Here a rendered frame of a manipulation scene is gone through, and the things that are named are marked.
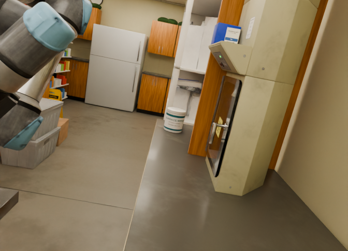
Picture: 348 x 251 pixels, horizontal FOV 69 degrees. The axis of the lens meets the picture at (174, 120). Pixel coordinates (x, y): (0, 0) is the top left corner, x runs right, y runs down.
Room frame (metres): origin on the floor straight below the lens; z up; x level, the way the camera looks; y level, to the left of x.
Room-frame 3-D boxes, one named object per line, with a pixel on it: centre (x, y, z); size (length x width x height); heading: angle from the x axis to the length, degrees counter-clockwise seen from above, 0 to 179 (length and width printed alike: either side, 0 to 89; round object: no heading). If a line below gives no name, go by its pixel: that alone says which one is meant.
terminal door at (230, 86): (1.08, -0.20, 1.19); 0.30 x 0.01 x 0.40; 3
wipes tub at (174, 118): (1.69, 0.00, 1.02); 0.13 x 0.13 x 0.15
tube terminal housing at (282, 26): (1.09, -0.34, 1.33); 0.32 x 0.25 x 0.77; 3
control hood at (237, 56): (1.08, -0.15, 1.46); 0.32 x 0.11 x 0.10; 3
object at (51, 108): (2.65, 1.54, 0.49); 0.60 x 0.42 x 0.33; 3
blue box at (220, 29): (1.18, -0.15, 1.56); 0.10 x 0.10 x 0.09; 3
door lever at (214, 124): (0.97, -0.18, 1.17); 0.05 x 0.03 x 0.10; 93
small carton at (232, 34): (1.03, -0.16, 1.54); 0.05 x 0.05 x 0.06; 78
